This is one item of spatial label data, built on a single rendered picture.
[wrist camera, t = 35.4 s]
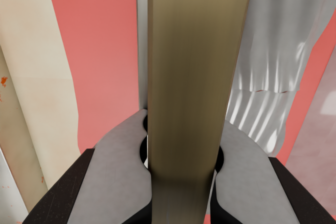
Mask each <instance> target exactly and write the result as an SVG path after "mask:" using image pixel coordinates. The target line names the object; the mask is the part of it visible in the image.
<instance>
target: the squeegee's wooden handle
mask: <svg viewBox="0 0 336 224"><path fill-rule="evenodd" d="M249 1H250V0H147V157H148V170H149V172H150V175H151V186H152V222H151V224H204V220H205V215H206V211H207V206H208V201H209V196H210V191H211V186H212V181H213V177H214V172H215V167H216V162H217V157H218V152H219V147H220V142H221V138H222V133H223V128H224V123H225V118H226V113H227V108H228V104H229V99H230V94H231V89H232V84H233V79H234V74H235V70H236V65H237V60H238V55H239V50H240V45H241V40H242V35H243V31H244V26H245V21H246V16H247V11H248V6H249Z"/></svg>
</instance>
